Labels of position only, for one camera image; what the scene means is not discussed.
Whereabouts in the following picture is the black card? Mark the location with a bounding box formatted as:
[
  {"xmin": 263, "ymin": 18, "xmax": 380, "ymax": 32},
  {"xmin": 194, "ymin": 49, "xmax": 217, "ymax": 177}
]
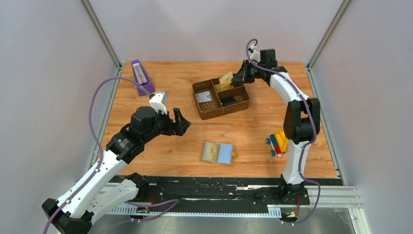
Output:
[{"xmin": 221, "ymin": 96, "xmax": 238, "ymax": 107}]

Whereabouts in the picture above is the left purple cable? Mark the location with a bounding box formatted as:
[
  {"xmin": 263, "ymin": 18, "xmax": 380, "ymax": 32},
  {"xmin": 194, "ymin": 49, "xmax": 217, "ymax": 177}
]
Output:
[{"xmin": 42, "ymin": 77, "xmax": 180, "ymax": 234}]

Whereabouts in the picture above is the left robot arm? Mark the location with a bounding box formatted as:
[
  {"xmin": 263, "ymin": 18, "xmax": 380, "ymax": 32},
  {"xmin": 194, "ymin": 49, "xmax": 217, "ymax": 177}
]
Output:
[{"xmin": 42, "ymin": 106, "xmax": 191, "ymax": 234}]

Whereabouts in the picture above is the purple metronome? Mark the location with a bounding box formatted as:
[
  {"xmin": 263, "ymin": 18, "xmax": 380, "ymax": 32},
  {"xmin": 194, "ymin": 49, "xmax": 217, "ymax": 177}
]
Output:
[{"xmin": 131, "ymin": 59, "xmax": 155, "ymax": 94}]

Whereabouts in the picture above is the colourful toy block truck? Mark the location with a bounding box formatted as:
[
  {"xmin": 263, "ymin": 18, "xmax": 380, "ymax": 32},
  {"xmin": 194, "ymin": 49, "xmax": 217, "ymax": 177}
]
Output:
[{"xmin": 265, "ymin": 128, "xmax": 288, "ymax": 157}]

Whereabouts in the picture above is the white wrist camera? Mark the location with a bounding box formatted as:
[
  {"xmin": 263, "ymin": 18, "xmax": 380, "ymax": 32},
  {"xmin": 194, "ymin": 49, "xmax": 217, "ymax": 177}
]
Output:
[
  {"xmin": 149, "ymin": 92, "xmax": 168, "ymax": 115},
  {"xmin": 248, "ymin": 45, "xmax": 261, "ymax": 63}
]

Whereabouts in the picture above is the brown wicker divided basket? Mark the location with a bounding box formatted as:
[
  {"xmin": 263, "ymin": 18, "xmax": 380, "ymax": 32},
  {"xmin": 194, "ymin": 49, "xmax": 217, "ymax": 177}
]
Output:
[{"xmin": 192, "ymin": 78, "xmax": 250, "ymax": 120}]

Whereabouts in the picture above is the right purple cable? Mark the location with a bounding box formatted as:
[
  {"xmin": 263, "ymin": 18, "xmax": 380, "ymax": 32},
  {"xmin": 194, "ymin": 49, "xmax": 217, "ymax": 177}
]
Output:
[{"xmin": 245, "ymin": 39, "xmax": 321, "ymax": 226}]

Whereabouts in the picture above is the gold card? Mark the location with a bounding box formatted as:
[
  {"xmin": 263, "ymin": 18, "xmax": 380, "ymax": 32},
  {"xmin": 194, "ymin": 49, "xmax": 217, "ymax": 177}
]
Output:
[
  {"xmin": 214, "ymin": 84, "xmax": 234, "ymax": 92},
  {"xmin": 203, "ymin": 141, "xmax": 220, "ymax": 162},
  {"xmin": 219, "ymin": 72, "xmax": 233, "ymax": 87}
]

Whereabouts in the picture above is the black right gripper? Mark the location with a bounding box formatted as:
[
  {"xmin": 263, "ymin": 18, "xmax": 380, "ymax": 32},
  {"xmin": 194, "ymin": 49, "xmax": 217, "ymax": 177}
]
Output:
[{"xmin": 233, "ymin": 60, "xmax": 265, "ymax": 84}]

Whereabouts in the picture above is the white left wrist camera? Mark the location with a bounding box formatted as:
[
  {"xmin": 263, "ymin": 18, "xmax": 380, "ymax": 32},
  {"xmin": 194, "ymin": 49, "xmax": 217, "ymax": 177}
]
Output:
[{"xmin": 149, "ymin": 92, "xmax": 168, "ymax": 115}]

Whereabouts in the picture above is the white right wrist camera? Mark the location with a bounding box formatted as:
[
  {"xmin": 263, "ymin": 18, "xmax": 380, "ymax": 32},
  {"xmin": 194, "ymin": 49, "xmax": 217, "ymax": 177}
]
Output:
[{"xmin": 248, "ymin": 45, "xmax": 261, "ymax": 63}]

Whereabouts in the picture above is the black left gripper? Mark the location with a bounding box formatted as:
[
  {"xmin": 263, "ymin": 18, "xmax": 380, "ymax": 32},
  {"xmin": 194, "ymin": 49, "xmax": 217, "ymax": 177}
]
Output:
[{"xmin": 143, "ymin": 107, "xmax": 191, "ymax": 143}]

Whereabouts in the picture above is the purple cable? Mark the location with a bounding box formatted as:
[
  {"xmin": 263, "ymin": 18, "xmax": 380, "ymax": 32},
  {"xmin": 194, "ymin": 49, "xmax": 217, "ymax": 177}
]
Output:
[
  {"xmin": 42, "ymin": 77, "xmax": 180, "ymax": 234},
  {"xmin": 245, "ymin": 39, "xmax": 321, "ymax": 226}
]

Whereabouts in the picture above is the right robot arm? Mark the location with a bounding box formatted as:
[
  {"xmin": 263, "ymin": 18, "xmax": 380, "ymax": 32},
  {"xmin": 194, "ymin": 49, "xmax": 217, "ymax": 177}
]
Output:
[{"xmin": 232, "ymin": 46, "xmax": 320, "ymax": 204}]

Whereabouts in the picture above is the aluminium frame rail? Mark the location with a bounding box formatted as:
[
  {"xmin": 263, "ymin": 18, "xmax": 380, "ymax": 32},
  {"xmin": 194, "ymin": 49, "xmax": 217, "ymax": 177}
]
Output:
[{"xmin": 107, "ymin": 177, "xmax": 370, "ymax": 234}]

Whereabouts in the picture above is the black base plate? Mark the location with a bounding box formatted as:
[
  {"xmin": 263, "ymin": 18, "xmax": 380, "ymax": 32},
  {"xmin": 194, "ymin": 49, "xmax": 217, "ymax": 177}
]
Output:
[{"xmin": 110, "ymin": 174, "xmax": 344, "ymax": 215}]

